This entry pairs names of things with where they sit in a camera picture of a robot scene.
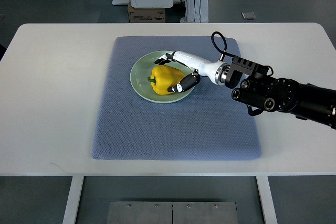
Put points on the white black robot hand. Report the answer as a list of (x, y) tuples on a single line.
[(215, 71)]

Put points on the yellow bell pepper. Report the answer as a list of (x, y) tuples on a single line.
[(163, 77)]

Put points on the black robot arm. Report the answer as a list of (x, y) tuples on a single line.
[(253, 85)]

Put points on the grey floor outlet plate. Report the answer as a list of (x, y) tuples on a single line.
[(248, 15)]

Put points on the light green plate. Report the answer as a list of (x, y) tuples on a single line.
[(139, 74)]

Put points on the blue-grey textured mat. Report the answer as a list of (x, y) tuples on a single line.
[(206, 125)]

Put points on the brown cardboard box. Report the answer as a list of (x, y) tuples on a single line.
[(146, 15)]

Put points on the right white table leg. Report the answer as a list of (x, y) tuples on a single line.
[(266, 200)]

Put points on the white table leg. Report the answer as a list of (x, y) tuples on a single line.
[(266, 200), (73, 200)]

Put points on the left white table leg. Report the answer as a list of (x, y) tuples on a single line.
[(73, 200)]

